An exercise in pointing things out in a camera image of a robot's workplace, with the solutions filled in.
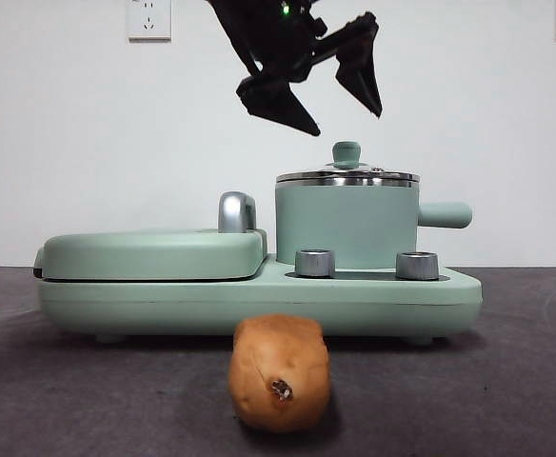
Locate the brown potato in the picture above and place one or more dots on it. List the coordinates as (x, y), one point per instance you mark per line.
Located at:
(278, 362)

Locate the white wall socket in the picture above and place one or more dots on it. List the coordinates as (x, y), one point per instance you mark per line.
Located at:
(149, 19)

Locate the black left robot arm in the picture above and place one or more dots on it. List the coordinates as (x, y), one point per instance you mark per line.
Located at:
(268, 33)

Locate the glass pot lid green knob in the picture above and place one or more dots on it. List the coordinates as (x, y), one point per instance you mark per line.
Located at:
(348, 152)

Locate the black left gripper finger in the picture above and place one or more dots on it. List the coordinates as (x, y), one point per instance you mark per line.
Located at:
(363, 71)
(275, 102)

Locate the silver control knob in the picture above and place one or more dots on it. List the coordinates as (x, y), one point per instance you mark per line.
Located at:
(315, 263)
(417, 265)

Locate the mint green breakfast machine base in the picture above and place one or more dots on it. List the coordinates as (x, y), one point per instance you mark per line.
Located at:
(164, 304)

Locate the mint green griddle cover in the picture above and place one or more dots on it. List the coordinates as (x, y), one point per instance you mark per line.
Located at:
(149, 254)

